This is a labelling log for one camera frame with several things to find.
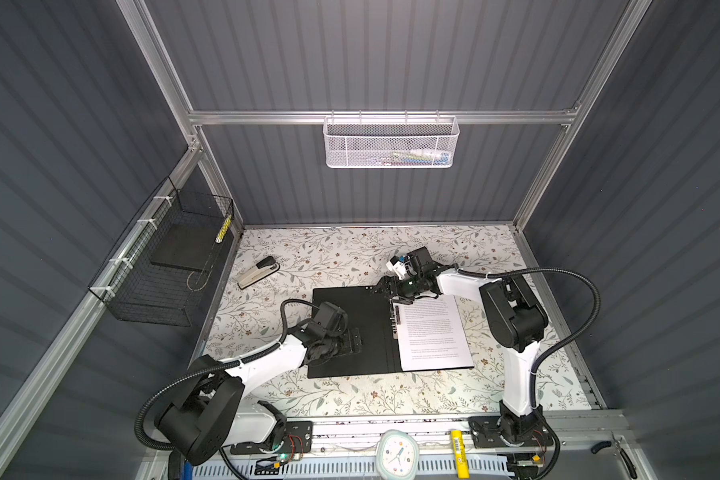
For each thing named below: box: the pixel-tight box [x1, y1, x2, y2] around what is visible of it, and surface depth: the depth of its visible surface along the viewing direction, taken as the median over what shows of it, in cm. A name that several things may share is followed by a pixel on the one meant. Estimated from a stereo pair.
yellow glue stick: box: [451, 430, 471, 479], surface depth 72 cm
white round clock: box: [376, 429, 419, 480], surface depth 70 cm
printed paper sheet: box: [395, 294, 475, 372], surface depth 93 cm
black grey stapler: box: [237, 256, 281, 290], surface depth 105 cm
